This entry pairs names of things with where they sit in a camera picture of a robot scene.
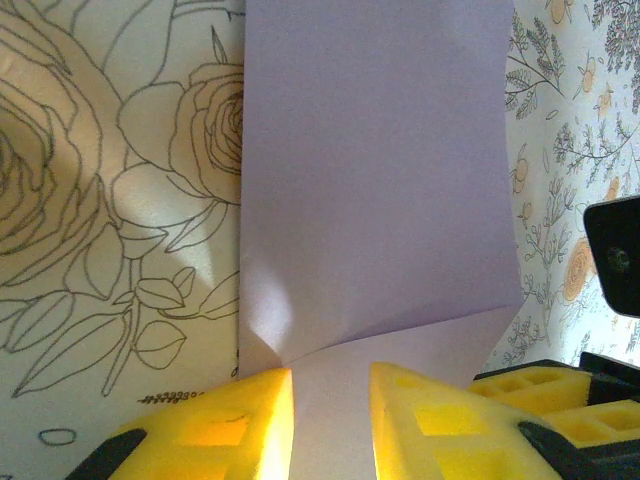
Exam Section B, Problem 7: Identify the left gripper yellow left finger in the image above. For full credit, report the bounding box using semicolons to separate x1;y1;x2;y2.
73;367;295;480

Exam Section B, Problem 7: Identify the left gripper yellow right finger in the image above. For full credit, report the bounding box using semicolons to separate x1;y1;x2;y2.
367;362;562;480

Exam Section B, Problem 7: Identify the floral table cover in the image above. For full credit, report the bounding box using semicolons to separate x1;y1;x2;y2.
0;0;640;480

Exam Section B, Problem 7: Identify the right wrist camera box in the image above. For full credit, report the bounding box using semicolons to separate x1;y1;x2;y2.
583;196;640;317

